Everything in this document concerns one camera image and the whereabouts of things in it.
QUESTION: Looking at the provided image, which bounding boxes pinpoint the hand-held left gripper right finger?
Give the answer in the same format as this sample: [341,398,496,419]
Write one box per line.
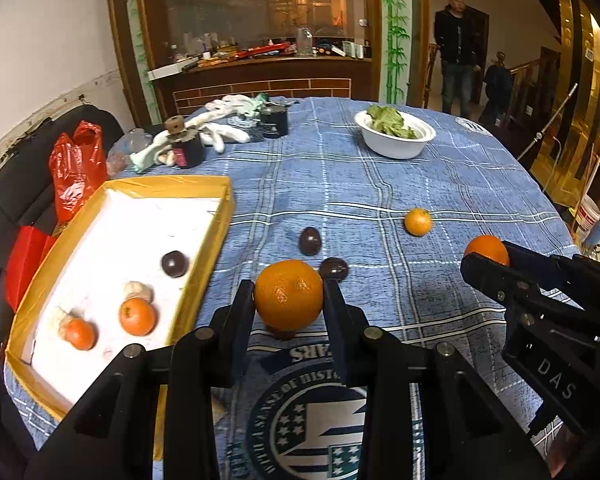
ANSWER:
[321,279,552,480]

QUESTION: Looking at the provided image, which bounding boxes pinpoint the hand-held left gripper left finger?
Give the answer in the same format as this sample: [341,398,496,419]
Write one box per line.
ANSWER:
[24,280,257,480]

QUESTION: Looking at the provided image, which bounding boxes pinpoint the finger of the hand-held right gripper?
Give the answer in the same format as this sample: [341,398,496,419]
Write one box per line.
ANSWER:
[460,253,542,307]
[502,241,582,289]

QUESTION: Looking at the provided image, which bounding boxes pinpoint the small orange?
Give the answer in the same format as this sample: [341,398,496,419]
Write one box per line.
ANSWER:
[63,318,99,352]
[463,234,510,267]
[118,297,158,337]
[404,208,433,237]

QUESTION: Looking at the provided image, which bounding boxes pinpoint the large orange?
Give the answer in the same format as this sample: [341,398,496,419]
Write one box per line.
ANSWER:
[253,258,326,332]

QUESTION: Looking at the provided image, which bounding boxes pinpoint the dark chestnut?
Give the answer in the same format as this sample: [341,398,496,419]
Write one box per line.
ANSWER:
[161,251,189,279]

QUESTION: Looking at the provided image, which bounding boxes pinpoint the yellow-edged white tray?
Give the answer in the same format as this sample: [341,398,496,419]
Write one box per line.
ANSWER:
[5,175,236,461]

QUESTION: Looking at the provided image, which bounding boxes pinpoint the dark purple passion fruit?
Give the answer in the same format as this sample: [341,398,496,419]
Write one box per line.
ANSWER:
[318,257,350,282]
[299,226,323,256]

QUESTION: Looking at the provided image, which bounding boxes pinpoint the white bucket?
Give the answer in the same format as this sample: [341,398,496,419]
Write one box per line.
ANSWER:
[575,196,600,246]

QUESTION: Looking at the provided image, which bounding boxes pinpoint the blue plaid tablecloth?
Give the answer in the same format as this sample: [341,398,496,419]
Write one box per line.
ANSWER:
[5,96,581,480]

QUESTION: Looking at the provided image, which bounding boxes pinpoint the metal pole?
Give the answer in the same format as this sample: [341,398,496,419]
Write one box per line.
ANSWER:
[517,82,579,158]

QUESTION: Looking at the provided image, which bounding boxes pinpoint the white bowl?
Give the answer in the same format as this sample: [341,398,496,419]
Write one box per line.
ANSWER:
[354,109,437,160]

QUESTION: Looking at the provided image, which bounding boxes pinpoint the black cup with pink label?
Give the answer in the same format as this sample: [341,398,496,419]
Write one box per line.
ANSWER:
[171,135,203,169]

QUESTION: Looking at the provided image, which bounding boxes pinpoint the green leafy vegetables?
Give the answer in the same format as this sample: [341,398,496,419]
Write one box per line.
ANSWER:
[367,105,418,140]

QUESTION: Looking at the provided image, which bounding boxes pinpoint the brown wooden spool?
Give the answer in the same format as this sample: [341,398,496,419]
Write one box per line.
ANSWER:
[163,116,201,142]

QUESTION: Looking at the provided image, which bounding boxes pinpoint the clear plastic bag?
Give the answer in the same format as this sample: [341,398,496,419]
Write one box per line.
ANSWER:
[105,128,153,177]

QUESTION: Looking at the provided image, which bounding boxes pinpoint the red box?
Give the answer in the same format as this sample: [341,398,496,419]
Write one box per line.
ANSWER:
[5,225,58,311]

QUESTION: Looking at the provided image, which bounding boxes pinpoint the red plastic bag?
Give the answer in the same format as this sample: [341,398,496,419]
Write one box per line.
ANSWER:
[49,120,108,223]

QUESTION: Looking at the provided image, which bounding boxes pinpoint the wooden sideboard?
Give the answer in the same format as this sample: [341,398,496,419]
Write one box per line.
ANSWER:
[150,52,373,121]

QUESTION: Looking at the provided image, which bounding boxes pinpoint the black sofa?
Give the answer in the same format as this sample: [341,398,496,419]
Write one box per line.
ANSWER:
[0,105,126,480]

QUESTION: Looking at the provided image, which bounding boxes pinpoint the flat white box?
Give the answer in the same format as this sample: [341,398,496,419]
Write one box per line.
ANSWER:
[147,60,201,81]

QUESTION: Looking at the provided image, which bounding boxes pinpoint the long red item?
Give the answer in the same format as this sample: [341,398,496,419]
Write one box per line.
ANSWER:
[235,44,291,60]

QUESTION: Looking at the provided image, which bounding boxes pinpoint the wood framed glass partition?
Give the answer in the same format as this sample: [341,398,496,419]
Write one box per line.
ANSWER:
[105,0,431,126]

